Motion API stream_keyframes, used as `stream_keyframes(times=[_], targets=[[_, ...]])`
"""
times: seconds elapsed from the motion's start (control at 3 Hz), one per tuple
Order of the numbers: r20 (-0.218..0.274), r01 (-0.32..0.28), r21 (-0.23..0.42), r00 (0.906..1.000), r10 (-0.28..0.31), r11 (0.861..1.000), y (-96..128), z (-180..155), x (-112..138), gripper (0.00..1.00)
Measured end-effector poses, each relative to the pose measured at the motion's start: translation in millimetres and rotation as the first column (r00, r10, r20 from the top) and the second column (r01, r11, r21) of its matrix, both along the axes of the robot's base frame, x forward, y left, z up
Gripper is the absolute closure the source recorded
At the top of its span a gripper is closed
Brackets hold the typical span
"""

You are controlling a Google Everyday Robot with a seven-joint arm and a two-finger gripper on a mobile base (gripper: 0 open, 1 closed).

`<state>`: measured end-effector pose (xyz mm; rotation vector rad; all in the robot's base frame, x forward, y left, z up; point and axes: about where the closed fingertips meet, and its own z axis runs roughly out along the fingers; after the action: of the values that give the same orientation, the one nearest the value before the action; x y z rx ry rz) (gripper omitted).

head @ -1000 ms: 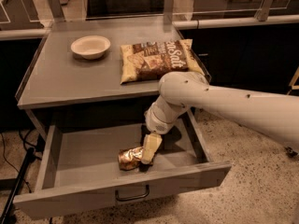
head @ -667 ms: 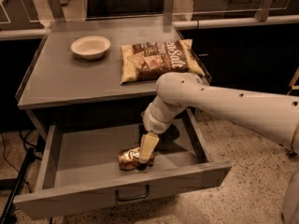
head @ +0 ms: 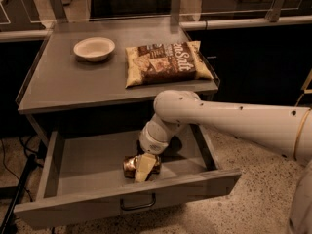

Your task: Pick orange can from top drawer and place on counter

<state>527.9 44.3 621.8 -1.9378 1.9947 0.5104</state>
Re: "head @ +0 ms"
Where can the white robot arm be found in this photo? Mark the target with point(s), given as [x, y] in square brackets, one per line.
[282, 129]

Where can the open grey top drawer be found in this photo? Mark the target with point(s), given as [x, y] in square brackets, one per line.
[83, 176]

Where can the clear acrylic barrier panel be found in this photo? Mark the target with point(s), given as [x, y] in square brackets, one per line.
[28, 14]

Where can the black drawer handle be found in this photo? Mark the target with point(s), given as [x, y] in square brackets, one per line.
[137, 202]

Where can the black stand pole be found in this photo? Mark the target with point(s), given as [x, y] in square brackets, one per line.
[6, 223]

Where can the white paper bowl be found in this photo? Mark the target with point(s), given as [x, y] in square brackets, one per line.
[94, 49]

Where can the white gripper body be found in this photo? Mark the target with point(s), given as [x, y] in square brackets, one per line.
[151, 142]

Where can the brown sea salt chip bag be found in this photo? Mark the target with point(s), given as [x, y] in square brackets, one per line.
[161, 63]

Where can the grey counter cabinet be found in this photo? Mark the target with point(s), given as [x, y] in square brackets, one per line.
[60, 82]

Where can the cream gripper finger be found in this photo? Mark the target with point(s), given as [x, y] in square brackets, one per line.
[144, 166]

